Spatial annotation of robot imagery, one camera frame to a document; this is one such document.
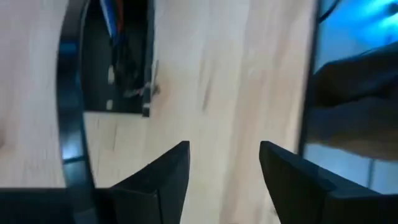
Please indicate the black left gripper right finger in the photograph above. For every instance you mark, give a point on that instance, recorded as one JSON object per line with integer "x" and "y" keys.
{"x": 311, "y": 199}

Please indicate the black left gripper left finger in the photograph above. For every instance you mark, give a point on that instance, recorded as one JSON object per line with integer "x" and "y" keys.
{"x": 140, "y": 202}

